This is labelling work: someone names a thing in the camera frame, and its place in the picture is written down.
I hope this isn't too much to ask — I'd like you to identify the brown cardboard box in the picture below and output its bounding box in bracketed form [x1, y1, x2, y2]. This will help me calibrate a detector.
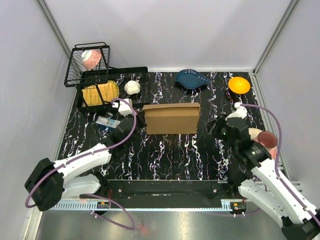
[142, 102, 201, 135]

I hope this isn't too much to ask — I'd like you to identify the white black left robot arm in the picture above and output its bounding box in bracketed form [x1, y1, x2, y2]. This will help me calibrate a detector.
[24, 110, 146, 212]

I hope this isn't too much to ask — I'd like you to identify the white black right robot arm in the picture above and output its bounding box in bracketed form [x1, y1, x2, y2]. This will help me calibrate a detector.
[206, 114, 320, 240]

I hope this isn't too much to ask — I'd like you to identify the silver blue toothpaste tube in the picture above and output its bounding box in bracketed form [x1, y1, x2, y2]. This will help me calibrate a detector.
[95, 116, 121, 129]

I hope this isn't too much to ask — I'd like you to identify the dark red cup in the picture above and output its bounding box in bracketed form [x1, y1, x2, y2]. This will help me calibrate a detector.
[256, 131, 278, 149]

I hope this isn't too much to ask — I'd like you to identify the white flower-shaped cup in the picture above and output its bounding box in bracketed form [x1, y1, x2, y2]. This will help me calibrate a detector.
[124, 80, 141, 95]

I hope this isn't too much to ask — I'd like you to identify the woven bamboo tray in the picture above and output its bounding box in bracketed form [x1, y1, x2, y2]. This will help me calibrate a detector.
[81, 80, 120, 107]

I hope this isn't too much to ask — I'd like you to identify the orange round bowl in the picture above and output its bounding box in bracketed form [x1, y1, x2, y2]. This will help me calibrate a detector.
[228, 76, 251, 95]

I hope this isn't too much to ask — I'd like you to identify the dark blue leaf dish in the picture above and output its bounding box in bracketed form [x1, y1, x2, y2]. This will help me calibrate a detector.
[174, 69, 211, 90]

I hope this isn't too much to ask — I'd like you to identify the pink patterned ceramic bowl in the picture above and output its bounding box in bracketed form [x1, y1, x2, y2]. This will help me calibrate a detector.
[81, 49, 102, 71]

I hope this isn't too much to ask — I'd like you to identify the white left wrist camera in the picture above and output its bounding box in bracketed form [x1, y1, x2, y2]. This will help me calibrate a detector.
[111, 98, 133, 117]

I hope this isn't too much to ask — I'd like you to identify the black wire dish rack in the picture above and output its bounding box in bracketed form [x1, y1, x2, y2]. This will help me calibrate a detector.
[64, 42, 150, 113]

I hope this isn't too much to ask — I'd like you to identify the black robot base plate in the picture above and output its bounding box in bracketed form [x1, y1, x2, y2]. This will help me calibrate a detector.
[93, 179, 246, 202]

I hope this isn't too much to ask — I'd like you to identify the aluminium front rail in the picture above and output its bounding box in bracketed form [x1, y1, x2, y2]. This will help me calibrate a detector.
[51, 194, 241, 211]

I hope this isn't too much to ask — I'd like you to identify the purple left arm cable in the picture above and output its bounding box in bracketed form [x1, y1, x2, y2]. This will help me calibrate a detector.
[25, 97, 138, 231]

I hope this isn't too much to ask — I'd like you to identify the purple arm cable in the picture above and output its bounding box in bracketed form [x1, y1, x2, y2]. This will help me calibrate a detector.
[25, 97, 138, 231]
[199, 103, 320, 226]

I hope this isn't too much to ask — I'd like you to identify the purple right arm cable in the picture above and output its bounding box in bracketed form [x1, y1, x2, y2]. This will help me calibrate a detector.
[199, 103, 320, 226]

